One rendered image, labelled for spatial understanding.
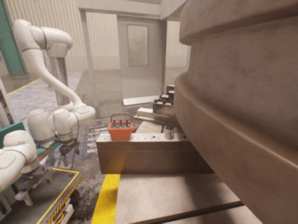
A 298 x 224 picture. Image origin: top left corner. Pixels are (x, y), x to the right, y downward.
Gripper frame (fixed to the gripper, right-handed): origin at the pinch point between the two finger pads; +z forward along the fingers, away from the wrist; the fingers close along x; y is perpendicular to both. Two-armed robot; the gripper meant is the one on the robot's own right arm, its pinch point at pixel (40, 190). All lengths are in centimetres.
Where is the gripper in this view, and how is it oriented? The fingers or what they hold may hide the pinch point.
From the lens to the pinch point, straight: 109.8
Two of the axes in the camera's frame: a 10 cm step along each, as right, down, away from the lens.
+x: -1.6, 3.8, -9.1
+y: -9.9, -0.6, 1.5
